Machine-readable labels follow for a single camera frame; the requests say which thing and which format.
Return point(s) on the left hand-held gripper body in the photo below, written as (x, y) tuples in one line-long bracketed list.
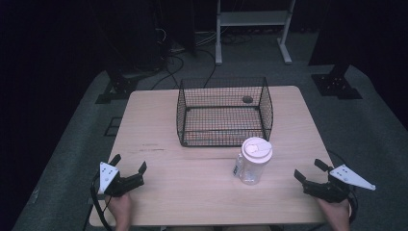
[(110, 181)]

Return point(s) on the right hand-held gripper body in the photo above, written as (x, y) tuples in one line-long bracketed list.
[(333, 191)]

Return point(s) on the clear bottle with white lid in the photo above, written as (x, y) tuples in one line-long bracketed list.
[(255, 163)]

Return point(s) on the person's right hand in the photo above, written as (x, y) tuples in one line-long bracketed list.
[(338, 215)]

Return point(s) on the person's left hand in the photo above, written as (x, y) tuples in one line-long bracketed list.
[(122, 208)]

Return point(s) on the black stand base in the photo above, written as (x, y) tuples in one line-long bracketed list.
[(120, 86), (335, 85)]

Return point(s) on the small dark round object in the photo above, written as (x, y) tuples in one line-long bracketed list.
[(247, 99)]

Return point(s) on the black rectangular floor frame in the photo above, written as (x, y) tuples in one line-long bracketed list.
[(109, 126)]

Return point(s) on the white metal stand frame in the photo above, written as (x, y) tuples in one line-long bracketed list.
[(253, 17)]

